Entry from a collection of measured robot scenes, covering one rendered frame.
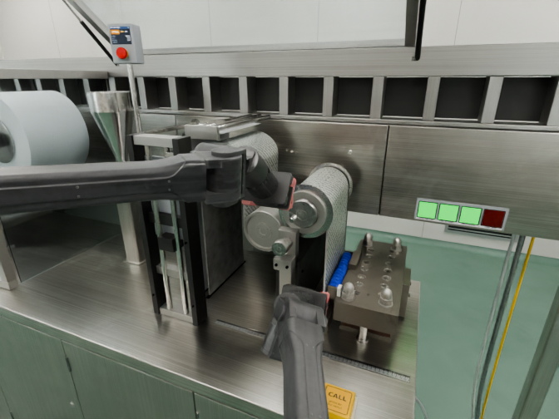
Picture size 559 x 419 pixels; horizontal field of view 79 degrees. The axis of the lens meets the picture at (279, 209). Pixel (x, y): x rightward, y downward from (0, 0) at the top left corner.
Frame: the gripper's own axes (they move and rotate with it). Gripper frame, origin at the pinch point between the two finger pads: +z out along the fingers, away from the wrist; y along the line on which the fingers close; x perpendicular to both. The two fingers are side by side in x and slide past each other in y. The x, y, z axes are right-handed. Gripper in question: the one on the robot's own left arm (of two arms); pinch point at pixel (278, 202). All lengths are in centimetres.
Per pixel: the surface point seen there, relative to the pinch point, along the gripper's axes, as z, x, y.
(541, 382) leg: 101, -24, 81
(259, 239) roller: 21.5, -4.5, -11.7
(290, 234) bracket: 15.3, -3.1, -0.7
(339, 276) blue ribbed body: 33.2, -8.6, 10.5
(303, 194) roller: 10.8, 6.5, 1.6
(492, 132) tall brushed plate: 28, 38, 45
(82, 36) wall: 163, 241, -380
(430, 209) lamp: 43, 19, 33
